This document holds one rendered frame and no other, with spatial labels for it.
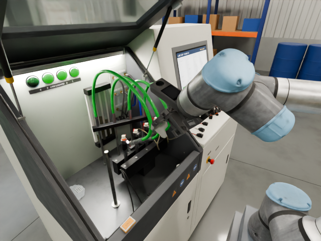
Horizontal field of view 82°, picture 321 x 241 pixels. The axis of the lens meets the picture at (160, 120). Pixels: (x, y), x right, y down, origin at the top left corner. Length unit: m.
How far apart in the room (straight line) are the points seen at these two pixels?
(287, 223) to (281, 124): 0.37
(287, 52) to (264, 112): 4.89
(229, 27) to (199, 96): 5.57
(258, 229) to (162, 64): 0.86
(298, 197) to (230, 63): 0.53
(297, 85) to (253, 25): 5.36
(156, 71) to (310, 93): 0.76
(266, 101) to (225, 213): 1.73
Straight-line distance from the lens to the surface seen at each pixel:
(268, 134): 0.39
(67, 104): 1.01
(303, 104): 0.52
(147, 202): 0.83
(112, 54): 1.07
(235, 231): 0.99
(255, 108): 0.36
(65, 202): 0.71
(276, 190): 0.73
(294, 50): 5.25
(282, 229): 0.68
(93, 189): 1.08
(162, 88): 0.49
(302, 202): 0.74
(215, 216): 1.99
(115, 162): 0.97
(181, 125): 0.48
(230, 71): 0.32
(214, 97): 0.35
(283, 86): 0.50
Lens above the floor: 1.62
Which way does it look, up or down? 30 degrees down
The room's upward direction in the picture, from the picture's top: straight up
